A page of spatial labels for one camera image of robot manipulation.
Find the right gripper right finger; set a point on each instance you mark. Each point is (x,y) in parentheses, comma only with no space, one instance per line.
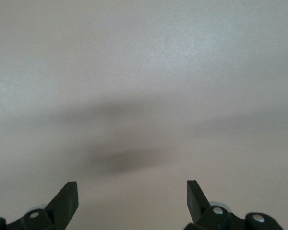
(196,206)

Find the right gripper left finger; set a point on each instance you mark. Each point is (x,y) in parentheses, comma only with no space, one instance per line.
(64,206)

